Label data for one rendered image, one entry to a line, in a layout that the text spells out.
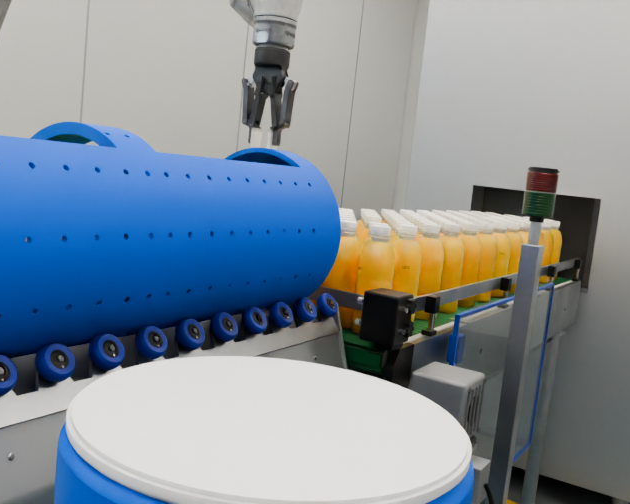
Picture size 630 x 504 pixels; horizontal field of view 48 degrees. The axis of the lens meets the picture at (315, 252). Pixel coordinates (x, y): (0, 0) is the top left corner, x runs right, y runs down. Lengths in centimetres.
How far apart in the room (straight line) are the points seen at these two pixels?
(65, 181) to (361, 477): 49
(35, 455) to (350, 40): 505
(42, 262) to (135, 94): 362
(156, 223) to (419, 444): 49
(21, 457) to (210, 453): 42
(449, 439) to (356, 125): 529
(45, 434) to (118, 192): 28
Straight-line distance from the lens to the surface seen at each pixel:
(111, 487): 43
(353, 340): 136
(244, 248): 100
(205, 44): 468
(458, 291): 162
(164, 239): 88
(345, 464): 44
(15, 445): 83
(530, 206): 152
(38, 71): 406
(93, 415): 49
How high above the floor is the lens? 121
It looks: 7 degrees down
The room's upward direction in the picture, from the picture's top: 6 degrees clockwise
